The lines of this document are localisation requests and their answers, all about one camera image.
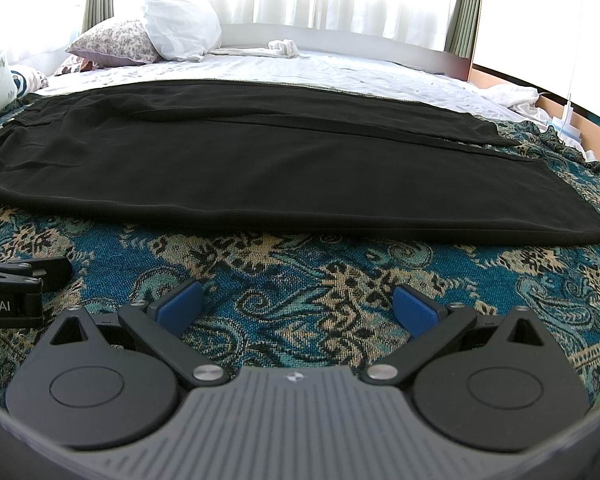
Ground black pants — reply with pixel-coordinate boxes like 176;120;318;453
0;80;600;245

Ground teal paisley bedspread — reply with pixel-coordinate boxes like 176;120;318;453
0;96;600;405

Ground floral patterned pillow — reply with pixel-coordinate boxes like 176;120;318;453
66;18;161;67

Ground crumpled white cloth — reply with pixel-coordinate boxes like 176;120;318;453
480;82;597;162

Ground green curtain right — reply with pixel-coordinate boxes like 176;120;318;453
444;0;481;58

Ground small white cloth bundle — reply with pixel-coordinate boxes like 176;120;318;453
268;38;300;58

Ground wooden bed frame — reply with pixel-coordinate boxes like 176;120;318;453
221;23;600;160

